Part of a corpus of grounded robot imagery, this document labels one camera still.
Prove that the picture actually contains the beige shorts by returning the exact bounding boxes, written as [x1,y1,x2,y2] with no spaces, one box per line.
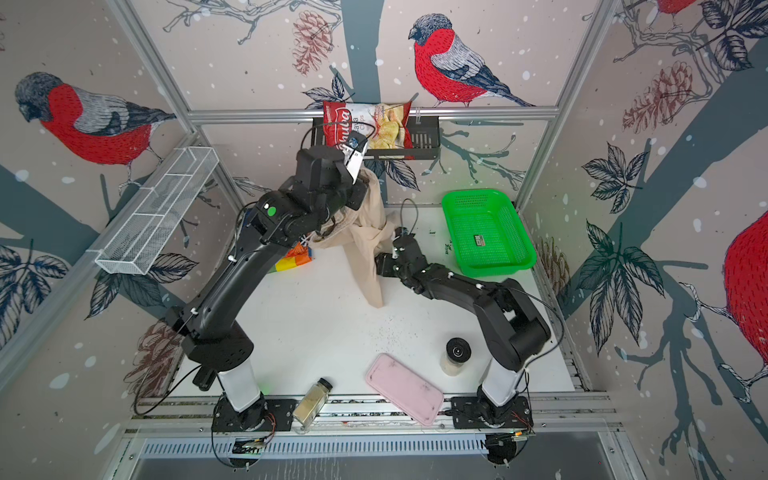
[309,167,396,308]

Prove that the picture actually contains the rainbow striped shorts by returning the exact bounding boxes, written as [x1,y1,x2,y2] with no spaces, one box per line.
[270,244,313,273]

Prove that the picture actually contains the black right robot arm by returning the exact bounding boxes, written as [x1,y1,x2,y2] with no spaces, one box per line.
[375,234,552,407]

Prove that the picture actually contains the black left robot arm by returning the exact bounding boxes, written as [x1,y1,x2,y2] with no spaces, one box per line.
[165,145,368,413]

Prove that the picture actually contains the red Chuba chips bag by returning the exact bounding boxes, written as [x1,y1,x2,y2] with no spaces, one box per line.
[322,102,413,150]

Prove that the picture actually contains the green plastic basket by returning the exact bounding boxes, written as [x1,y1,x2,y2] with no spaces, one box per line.
[441,189,537,278]

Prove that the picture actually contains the pink rectangular case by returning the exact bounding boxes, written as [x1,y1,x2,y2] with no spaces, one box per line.
[365,353,444,426]

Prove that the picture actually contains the spice jar black lid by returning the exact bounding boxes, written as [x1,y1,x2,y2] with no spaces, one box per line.
[293,378,333,430]

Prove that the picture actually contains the black remote-like object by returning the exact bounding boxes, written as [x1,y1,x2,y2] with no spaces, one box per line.
[192,366,217,392]

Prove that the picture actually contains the black wall basket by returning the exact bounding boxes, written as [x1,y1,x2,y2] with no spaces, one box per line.
[310,115,441,162]

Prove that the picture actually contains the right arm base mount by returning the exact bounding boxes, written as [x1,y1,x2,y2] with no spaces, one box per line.
[446,393,534,431]

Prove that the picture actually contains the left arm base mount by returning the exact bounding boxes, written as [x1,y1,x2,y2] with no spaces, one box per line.
[211,396,298,433]

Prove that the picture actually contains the white wire mesh shelf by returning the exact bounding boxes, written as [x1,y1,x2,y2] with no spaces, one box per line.
[95,146,219,275]

